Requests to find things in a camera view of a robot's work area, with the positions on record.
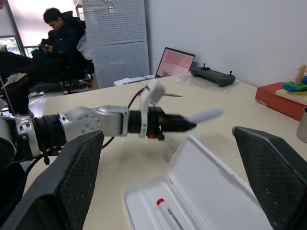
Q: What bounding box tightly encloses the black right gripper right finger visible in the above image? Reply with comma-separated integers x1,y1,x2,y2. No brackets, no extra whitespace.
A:
232,126,307,230

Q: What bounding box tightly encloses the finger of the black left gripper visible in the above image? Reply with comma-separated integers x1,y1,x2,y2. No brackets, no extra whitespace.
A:
167,119,198,133
167,115,190,122

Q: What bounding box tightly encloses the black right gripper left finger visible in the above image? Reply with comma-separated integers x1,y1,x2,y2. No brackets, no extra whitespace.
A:
0,130,105,230

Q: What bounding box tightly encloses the white marker with grey cap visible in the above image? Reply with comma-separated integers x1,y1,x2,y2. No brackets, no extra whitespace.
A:
189,108,225,124

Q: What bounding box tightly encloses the white plastic pencil case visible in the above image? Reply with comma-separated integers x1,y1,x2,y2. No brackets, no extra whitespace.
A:
122,136,274,230

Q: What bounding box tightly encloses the white marker with red cap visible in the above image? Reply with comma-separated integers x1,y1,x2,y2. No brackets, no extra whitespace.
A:
156,197,193,230

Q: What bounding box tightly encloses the dark robot torso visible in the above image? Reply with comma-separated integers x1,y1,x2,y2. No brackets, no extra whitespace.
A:
0,136,27,216

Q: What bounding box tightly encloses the dark grey handheld controller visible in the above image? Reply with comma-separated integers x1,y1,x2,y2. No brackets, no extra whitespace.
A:
190,63,236,87

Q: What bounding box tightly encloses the open laptop with pink screen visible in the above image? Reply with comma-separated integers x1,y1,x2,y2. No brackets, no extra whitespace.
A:
114,46,196,86

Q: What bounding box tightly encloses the red box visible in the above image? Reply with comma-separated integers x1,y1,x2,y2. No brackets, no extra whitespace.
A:
255,82,307,122

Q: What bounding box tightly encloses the colourful stacking toy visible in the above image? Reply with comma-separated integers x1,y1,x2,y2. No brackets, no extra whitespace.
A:
275,64,307,105

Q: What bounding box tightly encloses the blue toy block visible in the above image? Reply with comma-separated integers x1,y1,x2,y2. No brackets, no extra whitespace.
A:
283,86,303,94

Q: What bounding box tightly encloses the green toy block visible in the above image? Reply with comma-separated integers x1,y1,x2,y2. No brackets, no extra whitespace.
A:
283,80,307,92

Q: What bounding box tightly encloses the white perforated pegboard panel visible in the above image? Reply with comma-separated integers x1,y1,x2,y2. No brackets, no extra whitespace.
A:
81,0,151,89

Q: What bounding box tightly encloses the clear plastic bag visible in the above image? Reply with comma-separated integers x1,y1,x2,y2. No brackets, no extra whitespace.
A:
76,32,95,60

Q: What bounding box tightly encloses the seated person in black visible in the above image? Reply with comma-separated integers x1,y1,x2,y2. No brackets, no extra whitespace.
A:
0,7,87,116

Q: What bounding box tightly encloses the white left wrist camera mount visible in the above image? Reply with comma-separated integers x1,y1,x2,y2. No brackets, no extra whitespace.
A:
138,80,167,139

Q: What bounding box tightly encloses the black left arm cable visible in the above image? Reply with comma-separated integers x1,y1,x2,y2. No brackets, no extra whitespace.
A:
24,86,149,178

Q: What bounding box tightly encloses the gold wire hanger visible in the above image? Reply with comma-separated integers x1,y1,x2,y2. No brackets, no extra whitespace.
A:
78,0,115,15

